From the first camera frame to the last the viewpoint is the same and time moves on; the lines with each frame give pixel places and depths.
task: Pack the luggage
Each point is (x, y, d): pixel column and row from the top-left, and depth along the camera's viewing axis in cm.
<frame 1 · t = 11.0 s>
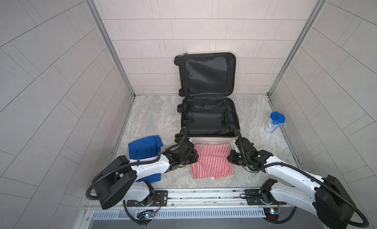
left hand: (202, 155, 83), fingers closed
right hand: (225, 159, 82), fingers closed
blue folded t-shirt: (146, 148, 86), point 4 cm above the table
red white striped cloth: (213, 161, 77), point 8 cm above the table
clear cup blue lid: (276, 118, 89), point 13 cm above the table

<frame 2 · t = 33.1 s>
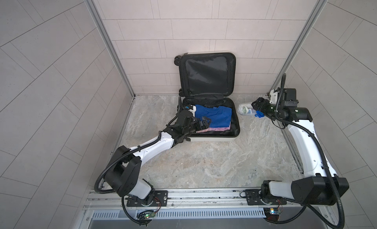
left hand: (210, 120, 80), fingers open
right hand: (255, 104, 76), fingers open
blue folded t-shirt: (220, 116, 96), point 8 cm above the table
red white striped cloth: (214, 129, 93), point 5 cm above the table
clear cup blue lid: (247, 109, 79), point 25 cm above the table

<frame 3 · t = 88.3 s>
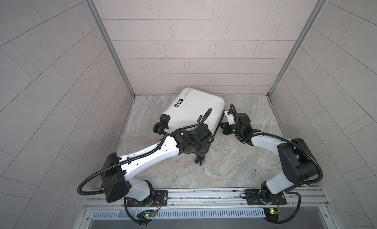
left hand: (207, 149, 73), fingers open
right hand: (219, 124, 91), fingers closed
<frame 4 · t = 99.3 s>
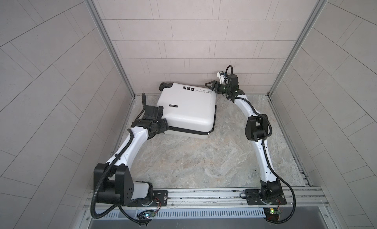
left hand: (165, 124, 85), fingers open
right hand: (207, 85, 99), fingers open
black open suitcase: (190, 110, 88), point 16 cm above the table
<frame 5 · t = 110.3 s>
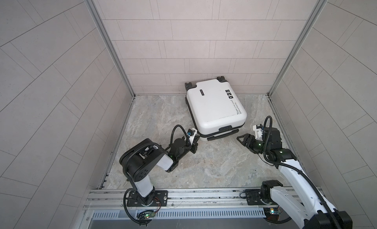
left hand: (202, 136, 86), fingers closed
right hand: (238, 140, 79), fingers open
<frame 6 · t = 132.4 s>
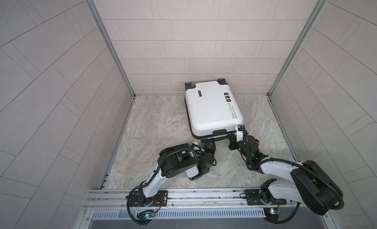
left hand: (219, 138, 86), fingers closed
right hand: (227, 135, 87), fingers closed
